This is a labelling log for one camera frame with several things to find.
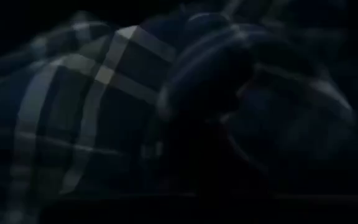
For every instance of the navy plaid garment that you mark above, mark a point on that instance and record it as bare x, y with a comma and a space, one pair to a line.
82, 102

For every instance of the dark navy garment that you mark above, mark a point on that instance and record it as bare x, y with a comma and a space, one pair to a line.
259, 99

